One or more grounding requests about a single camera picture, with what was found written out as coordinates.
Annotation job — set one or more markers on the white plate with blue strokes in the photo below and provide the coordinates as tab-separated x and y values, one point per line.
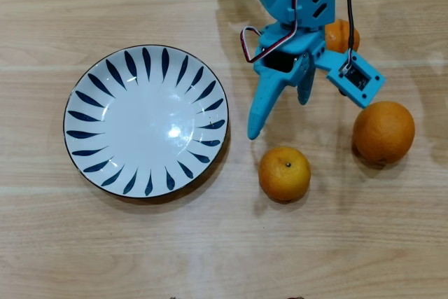
147	120

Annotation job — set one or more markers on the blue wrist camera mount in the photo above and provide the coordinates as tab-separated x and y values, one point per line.
367	89

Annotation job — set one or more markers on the yellowish orange with stem dot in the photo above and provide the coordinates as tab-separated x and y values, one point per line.
284	180

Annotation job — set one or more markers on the large round orange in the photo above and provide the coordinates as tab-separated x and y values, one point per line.
383	134

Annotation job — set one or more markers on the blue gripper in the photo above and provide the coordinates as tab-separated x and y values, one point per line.
280	75

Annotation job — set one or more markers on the small deep orange mandarin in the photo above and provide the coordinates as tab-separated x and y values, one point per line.
337	41

